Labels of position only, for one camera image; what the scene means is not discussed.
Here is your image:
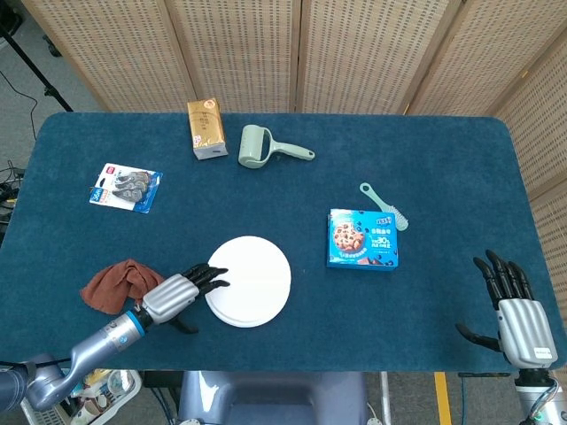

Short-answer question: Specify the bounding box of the tape rolls blister pack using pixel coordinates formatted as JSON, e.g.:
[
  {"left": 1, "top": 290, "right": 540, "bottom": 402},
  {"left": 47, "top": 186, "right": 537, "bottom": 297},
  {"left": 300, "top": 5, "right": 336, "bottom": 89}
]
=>
[{"left": 89, "top": 162, "right": 164, "bottom": 215}]

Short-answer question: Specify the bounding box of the woven rattan screen panel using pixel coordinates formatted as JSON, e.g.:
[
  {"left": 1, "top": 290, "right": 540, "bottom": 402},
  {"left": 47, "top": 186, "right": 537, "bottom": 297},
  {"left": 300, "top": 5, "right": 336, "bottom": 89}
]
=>
[
  {"left": 295, "top": 0, "right": 464, "bottom": 115},
  {"left": 493, "top": 26, "right": 567, "bottom": 324},
  {"left": 405, "top": 0, "right": 567, "bottom": 119},
  {"left": 166, "top": 0, "right": 305, "bottom": 114},
  {"left": 19, "top": 0, "right": 198, "bottom": 112}
]

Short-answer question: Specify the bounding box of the black tripod stand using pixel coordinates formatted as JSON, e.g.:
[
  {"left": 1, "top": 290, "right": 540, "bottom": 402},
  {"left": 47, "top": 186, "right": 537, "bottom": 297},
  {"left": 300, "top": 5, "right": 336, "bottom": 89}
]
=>
[{"left": 0, "top": 24, "right": 74, "bottom": 112}]

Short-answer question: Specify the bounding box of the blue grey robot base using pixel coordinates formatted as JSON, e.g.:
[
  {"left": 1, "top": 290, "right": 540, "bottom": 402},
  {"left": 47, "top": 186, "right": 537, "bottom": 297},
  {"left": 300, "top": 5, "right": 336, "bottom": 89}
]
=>
[{"left": 176, "top": 370, "right": 369, "bottom": 425}]

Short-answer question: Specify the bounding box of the white round plate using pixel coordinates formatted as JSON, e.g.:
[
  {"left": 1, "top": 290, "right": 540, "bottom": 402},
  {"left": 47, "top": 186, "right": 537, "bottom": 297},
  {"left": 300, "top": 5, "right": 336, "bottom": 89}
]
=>
[
  {"left": 204, "top": 282, "right": 291, "bottom": 329},
  {"left": 206, "top": 236, "right": 292, "bottom": 321}
]

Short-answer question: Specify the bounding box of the blue cookie box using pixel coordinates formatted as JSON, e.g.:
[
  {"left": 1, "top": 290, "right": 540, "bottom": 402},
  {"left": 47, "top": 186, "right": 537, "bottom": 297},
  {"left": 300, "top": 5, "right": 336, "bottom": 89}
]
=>
[{"left": 326, "top": 208, "right": 399, "bottom": 270}]

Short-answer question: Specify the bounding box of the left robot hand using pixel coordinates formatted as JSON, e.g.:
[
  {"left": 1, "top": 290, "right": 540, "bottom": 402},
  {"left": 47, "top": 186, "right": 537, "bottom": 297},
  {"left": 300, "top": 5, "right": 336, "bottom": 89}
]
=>
[{"left": 140, "top": 262, "right": 231, "bottom": 334}]

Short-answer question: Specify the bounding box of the green small brush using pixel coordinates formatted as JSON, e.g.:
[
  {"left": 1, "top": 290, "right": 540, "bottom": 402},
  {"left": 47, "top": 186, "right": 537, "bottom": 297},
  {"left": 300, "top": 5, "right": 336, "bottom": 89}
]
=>
[{"left": 359, "top": 182, "right": 410, "bottom": 232}]

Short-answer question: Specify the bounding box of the blue fuzzy tablecloth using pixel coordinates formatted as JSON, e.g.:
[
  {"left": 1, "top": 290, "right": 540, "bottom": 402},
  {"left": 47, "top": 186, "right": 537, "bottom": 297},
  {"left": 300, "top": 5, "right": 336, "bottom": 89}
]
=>
[{"left": 0, "top": 111, "right": 545, "bottom": 373}]

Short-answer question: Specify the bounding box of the black floor cable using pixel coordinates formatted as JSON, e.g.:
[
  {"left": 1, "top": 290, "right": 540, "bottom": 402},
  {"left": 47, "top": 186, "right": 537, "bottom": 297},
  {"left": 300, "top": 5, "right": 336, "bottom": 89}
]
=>
[{"left": 0, "top": 70, "right": 40, "bottom": 143}]

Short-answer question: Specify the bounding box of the white metal table leg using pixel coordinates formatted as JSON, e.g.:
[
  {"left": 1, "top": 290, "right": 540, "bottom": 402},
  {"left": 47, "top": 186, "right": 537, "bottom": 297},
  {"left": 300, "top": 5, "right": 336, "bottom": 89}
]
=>
[{"left": 379, "top": 371, "right": 392, "bottom": 425}]

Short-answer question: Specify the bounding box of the brown crumpled cloth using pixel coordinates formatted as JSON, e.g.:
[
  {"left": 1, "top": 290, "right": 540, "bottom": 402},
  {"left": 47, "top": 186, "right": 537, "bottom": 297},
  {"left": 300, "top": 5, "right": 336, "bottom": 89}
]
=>
[{"left": 80, "top": 259, "right": 166, "bottom": 316}]

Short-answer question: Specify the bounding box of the white plastic basket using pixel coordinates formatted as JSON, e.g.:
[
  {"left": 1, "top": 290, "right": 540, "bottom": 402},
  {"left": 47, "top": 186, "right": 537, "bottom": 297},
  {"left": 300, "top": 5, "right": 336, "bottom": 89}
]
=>
[{"left": 19, "top": 369, "right": 143, "bottom": 425}]

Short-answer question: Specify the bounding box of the green lint roller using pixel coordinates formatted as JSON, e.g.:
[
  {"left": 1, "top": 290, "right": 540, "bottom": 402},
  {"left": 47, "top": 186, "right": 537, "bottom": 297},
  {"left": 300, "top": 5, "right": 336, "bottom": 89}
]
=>
[{"left": 237, "top": 124, "right": 316, "bottom": 170}]

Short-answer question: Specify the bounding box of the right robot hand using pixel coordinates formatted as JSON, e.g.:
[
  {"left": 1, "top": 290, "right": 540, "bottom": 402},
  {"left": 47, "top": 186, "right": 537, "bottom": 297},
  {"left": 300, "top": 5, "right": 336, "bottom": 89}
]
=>
[{"left": 454, "top": 250, "right": 559, "bottom": 368}]

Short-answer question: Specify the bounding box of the gold tissue pack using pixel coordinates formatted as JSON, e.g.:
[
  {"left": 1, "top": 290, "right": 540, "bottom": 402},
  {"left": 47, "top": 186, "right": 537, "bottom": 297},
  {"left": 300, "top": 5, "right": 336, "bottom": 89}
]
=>
[{"left": 186, "top": 97, "right": 229, "bottom": 161}]

